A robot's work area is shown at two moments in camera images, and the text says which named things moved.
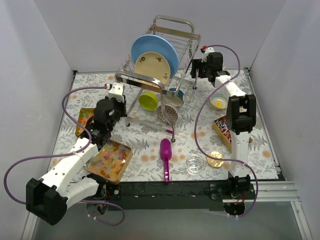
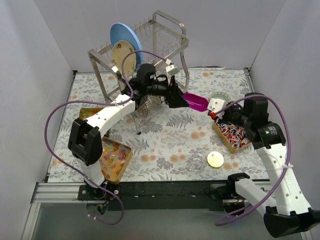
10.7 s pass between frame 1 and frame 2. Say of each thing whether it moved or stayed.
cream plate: moved
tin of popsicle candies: stayed
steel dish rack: moved
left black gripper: moved
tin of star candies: stayed
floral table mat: stayed
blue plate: moved
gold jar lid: stayed
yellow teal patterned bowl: stayed
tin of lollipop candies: stayed
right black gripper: moved
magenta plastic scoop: moved
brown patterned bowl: moved
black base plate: stayed
